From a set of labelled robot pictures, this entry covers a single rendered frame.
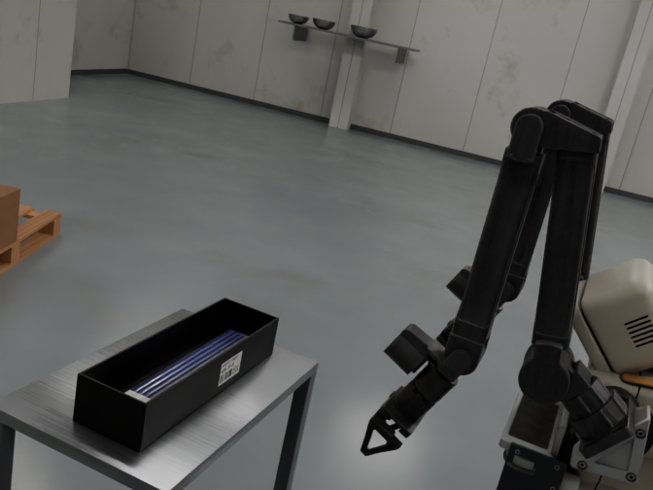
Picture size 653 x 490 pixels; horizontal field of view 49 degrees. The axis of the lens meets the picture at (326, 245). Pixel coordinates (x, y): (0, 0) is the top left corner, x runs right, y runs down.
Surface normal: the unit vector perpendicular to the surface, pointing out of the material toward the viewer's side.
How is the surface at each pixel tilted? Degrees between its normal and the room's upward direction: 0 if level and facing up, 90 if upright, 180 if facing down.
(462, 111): 90
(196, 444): 0
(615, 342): 90
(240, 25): 90
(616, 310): 90
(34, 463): 0
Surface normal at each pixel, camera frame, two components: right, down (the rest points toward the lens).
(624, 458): -0.39, 0.21
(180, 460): 0.20, -0.93
